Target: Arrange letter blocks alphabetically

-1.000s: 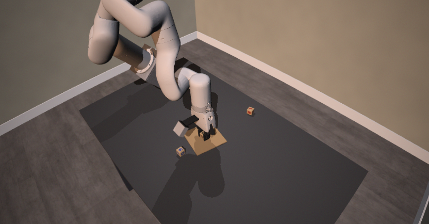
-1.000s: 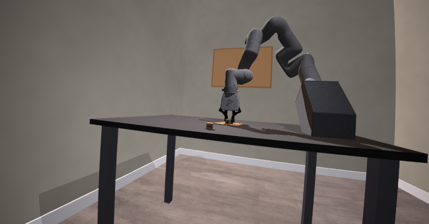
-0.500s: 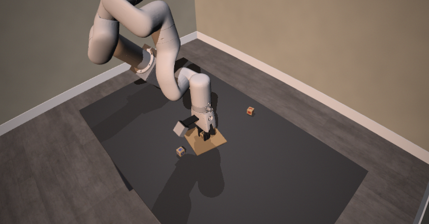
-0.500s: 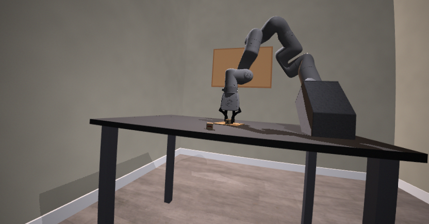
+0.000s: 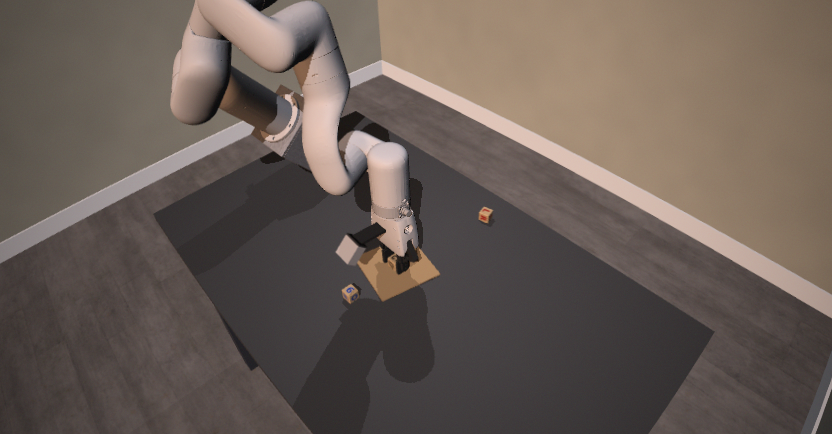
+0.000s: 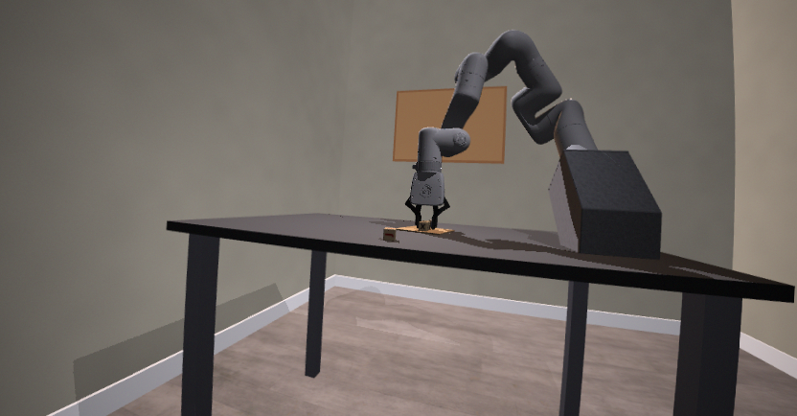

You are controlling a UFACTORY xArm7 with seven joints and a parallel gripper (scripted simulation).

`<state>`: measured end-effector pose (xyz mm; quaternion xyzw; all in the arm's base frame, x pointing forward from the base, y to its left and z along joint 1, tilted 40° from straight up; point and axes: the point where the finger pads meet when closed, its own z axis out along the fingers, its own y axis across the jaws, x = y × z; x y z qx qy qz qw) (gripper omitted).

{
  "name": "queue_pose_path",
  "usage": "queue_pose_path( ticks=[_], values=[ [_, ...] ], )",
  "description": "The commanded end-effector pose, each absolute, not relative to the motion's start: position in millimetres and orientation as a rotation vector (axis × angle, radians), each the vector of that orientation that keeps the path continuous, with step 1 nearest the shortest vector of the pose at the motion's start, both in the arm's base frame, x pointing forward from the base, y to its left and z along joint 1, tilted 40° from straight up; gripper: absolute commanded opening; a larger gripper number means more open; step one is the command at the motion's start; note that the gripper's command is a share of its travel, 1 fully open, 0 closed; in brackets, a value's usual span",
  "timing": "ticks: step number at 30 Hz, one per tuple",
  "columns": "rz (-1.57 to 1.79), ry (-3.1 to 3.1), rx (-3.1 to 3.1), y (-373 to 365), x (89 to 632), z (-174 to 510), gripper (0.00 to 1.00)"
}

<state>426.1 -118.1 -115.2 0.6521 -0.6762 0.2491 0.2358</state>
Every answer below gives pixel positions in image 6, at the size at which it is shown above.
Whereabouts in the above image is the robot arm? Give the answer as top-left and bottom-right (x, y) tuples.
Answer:
(412, 30), (597, 172)

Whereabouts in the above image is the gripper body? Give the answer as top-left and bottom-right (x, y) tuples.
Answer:
(410, 171), (444, 206)

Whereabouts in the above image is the orange flat mat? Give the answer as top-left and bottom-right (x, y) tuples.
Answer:
(396, 226), (455, 235)

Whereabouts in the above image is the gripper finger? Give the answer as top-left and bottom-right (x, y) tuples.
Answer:
(431, 198), (450, 230)
(405, 197), (421, 228)

